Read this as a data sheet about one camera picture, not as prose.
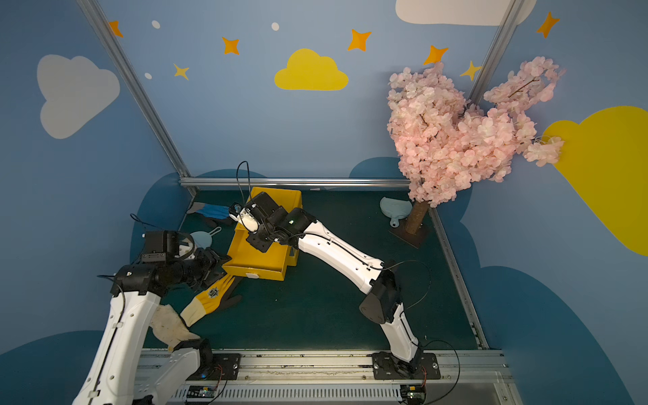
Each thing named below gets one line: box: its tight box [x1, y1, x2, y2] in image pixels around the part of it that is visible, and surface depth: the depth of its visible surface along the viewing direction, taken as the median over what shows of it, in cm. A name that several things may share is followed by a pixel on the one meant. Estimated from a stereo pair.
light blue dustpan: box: [379, 196, 413, 228], surface depth 118 cm
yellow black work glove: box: [179, 275, 244, 328], surface depth 86 cm
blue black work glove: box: [186, 202, 237, 227], surface depth 113 cm
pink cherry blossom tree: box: [386, 56, 566, 249], surface depth 67 cm
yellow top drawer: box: [221, 221, 300, 281], surface depth 78 cm
